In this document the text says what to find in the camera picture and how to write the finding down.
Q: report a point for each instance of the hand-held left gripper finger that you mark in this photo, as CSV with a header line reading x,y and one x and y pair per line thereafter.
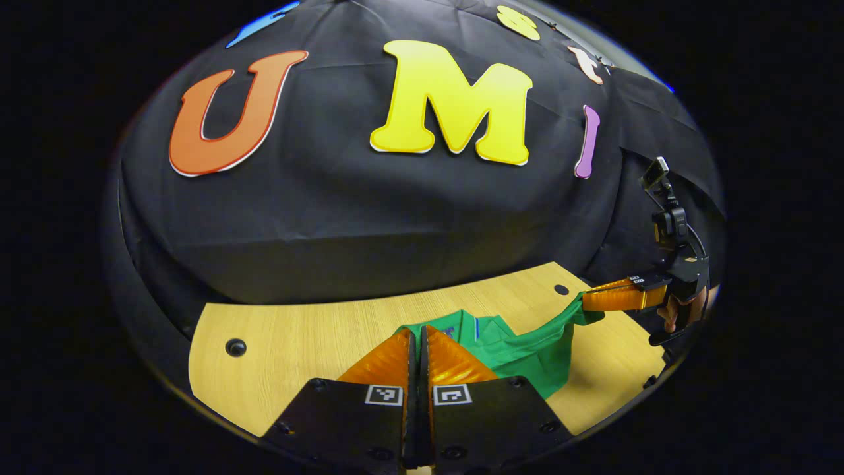
x,y
411,396
425,396

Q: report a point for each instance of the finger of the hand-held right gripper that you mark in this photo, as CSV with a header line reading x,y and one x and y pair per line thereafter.
x,y
643,282
626,300

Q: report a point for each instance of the green T-shirt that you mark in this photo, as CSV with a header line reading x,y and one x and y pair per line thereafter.
x,y
527,356

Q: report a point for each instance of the black table grommet cap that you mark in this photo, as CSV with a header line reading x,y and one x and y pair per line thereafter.
x,y
235,347
561,289

